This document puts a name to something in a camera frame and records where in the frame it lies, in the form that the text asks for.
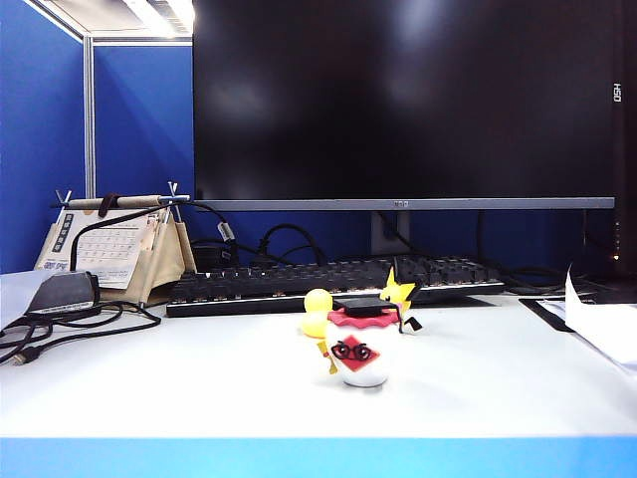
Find white jar doll red lid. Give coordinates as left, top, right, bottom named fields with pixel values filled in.
left=317, top=294, right=407, bottom=390

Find yellow rubber duck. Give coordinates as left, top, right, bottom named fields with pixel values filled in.
left=300, top=288, right=336, bottom=342

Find black mechanical keyboard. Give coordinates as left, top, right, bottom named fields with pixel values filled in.
left=165, top=254, right=507, bottom=319

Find yellow Pichu figure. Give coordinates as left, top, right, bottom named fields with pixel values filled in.
left=378, top=266, right=425, bottom=336

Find black power adapter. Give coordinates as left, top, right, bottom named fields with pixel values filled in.
left=190, top=240, right=231, bottom=274

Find desk calendar stand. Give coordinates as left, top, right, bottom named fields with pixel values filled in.
left=49, top=181, right=198, bottom=309

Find large black computer monitor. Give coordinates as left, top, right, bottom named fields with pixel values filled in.
left=192, top=0, right=617, bottom=258

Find white desk calendar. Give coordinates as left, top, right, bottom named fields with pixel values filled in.
left=34, top=207, right=151, bottom=292

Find black docking box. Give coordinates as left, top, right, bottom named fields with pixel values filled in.
left=27, top=271, right=102, bottom=316

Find white paper sheets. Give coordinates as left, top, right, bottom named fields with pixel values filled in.
left=541, top=263, right=637, bottom=375

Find white paper sheet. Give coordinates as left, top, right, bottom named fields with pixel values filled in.
left=0, top=270, right=59, bottom=333

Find black HSO monitor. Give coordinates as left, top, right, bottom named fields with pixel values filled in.
left=582, top=0, right=637, bottom=280

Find black looped cables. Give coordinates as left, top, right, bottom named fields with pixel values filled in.
left=248, top=223, right=328, bottom=268

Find black cable with label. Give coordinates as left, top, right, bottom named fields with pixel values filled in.
left=69, top=200, right=280, bottom=273

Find black cable bundle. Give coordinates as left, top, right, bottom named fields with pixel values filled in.
left=0, top=300, right=163, bottom=365

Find aluminium partition post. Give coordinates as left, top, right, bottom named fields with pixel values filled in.
left=82, top=35, right=97, bottom=199

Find black USB plug cable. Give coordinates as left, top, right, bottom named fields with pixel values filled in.
left=12, top=346, right=42, bottom=367

